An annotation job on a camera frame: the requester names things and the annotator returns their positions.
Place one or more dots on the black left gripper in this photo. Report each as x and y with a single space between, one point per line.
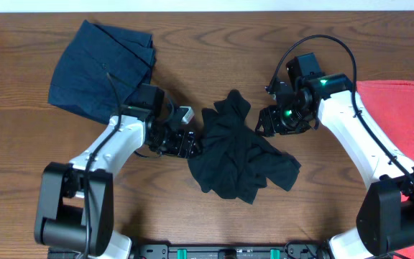
187 144

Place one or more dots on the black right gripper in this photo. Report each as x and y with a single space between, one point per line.
270 116

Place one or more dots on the black polo shirt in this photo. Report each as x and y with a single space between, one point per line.
236 162

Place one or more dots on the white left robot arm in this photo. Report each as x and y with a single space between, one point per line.
75 211

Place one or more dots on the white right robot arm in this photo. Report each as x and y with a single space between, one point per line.
385 222

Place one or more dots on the folded navy blue garment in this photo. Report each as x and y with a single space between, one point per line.
101 67

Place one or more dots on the red t-shirt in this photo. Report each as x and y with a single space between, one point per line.
391 105

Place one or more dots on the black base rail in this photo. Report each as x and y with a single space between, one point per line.
290 250

